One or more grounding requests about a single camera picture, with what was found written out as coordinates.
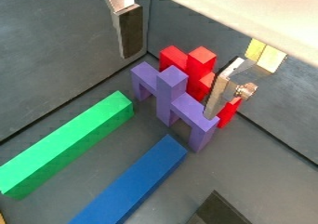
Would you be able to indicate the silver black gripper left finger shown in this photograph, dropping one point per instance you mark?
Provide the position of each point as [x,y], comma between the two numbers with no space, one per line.
[128,17]

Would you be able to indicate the purple cross-shaped block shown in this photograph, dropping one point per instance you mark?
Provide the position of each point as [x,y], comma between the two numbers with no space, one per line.
[174,103]

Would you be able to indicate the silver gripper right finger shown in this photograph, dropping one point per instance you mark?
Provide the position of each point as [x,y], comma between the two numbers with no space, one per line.
[236,82]

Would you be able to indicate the long blue block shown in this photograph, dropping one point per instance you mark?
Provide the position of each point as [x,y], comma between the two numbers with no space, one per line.
[129,191]

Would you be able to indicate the red cross-shaped block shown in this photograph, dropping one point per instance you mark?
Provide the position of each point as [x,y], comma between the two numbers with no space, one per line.
[197,65]

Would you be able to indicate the black angled bracket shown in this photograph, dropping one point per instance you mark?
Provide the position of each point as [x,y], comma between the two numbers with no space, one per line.
[217,211]

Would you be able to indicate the yellow board with holes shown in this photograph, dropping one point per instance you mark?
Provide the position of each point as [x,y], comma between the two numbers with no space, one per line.
[267,56]

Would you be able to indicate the long green block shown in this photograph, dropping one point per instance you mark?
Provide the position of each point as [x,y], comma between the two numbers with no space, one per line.
[27,171]

